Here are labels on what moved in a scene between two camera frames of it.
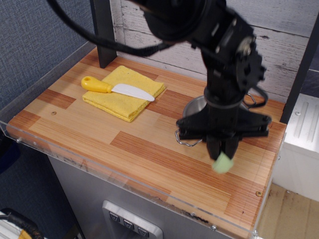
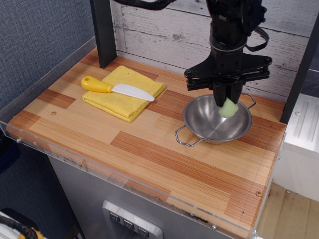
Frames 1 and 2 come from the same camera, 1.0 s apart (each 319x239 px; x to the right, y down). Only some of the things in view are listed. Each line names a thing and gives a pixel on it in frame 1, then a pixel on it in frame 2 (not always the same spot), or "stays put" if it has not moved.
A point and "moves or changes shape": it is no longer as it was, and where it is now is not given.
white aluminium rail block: [297, 168] stays put
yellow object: [24, 235] → [39, 234]
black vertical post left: [102, 25] stays put
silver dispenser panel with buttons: [118, 223] stays put
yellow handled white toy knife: [94, 84] stays put
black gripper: [222, 127] → [223, 66]
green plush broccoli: [223, 164] moves or changes shape
